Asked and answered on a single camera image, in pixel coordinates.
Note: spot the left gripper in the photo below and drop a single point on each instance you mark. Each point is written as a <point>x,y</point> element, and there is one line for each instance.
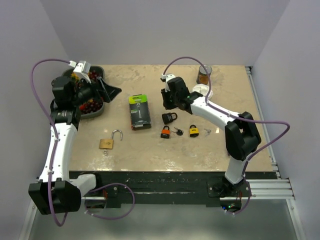
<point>106,92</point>

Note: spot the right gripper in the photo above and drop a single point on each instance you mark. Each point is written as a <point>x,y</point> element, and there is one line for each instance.
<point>166,103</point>

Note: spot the black padlock with keys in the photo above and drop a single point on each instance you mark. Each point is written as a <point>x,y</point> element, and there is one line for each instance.
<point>169,117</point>

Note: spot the orange padlock keys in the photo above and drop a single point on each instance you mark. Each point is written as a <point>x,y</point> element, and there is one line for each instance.
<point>178,131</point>

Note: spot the orange padlock with keys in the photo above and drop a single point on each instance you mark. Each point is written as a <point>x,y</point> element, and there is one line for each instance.
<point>165,133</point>

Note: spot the yellow padlock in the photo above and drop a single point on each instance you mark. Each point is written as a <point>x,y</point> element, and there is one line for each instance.
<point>193,131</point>

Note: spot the silver keys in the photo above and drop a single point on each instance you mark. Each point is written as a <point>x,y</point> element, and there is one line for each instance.
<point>207,131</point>

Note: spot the brass padlock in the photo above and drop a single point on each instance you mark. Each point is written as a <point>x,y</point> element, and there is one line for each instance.
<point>106,144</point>

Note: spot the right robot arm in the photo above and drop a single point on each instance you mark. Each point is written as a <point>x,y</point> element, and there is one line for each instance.
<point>242,137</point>

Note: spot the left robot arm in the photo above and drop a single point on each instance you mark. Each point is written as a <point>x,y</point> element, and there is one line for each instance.
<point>55,192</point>

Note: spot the fruit tray dark green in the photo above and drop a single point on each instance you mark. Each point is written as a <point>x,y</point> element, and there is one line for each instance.
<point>91,108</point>

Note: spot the razor box green black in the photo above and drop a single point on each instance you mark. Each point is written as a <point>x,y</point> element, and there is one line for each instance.
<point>140,117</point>

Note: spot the white toilet paper roll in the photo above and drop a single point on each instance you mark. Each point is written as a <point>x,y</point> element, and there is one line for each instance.
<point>203,90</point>

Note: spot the tin can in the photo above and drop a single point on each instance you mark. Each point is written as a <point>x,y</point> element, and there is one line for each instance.
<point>204,74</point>

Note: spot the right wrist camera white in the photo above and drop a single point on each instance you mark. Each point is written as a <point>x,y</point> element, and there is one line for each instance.
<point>167,77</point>

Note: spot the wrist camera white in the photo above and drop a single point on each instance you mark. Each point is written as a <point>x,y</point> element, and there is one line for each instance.
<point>167,77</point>
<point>81,70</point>

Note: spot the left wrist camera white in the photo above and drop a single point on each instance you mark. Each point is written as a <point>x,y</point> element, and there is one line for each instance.
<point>81,70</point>

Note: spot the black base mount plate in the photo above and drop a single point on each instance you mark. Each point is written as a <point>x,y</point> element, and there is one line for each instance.
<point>158,188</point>

